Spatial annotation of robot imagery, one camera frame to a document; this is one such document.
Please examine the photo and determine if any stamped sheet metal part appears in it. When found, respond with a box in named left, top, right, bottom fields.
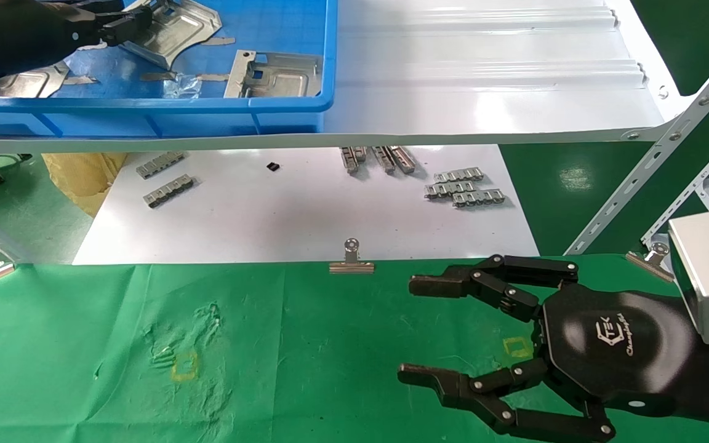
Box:
left=0, top=60, right=71, bottom=99
left=224, top=50, right=323, bottom=99
left=108, top=0, right=223, bottom=70

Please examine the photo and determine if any white flat board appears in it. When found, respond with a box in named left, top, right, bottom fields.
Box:
left=73, top=145, right=540, bottom=265

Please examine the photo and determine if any grey metal chain strip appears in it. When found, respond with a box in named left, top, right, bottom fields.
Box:
left=372, top=146, right=395, bottom=174
left=452, top=190, right=506, bottom=208
left=340, top=146, right=367, bottom=175
left=433, top=167, right=484, bottom=183
left=136, top=152, right=186, bottom=180
left=425, top=181, right=475, bottom=200
left=143, top=175, right=195, bottom=209

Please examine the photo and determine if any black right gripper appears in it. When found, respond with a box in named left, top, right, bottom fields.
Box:
left=398, top=254, right=700, bottom=442

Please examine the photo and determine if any white ribbed shelf board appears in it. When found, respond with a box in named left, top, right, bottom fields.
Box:
left=0, top=0, right=697, bottom=154

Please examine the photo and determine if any blue plastic bin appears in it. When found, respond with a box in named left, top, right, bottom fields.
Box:
left=0, top=0, right=338, bottom=139

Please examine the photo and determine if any metal rail pieces, centre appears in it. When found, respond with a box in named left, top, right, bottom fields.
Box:
left=388, top=146, right=417, bottom=174

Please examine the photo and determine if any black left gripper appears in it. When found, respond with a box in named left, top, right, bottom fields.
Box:
left=0, top=0, right=153, bottom=78

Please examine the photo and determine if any green cloth mat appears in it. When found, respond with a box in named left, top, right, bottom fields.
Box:
left=0, top=253, right=709, bottom=443

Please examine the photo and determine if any yellow plastic bag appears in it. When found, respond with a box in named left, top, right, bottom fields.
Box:
left=42, top=153, right=129, bottom=217

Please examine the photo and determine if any white perforated angle beam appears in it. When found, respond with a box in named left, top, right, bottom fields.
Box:
left=641, top=120, right=709, bottom=247
left=564, top=31, right=709, bottom=256

